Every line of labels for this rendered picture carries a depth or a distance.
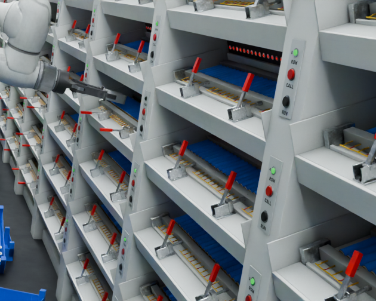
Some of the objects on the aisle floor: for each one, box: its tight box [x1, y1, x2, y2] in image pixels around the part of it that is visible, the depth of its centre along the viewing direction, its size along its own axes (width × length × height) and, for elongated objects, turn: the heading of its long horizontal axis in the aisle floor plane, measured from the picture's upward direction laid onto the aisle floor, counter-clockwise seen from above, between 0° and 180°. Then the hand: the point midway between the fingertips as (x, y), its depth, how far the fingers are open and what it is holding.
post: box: [112, 0, 234, 301], centre depth 176 cm, size 20×9×174 cm, turn 72°
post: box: [237, 0, 376, 301], centre depth 112 cm, size 20×9×174 cm, turn 72°
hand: (114, 96), depth 221 cm, fingers open, 3 cm apart
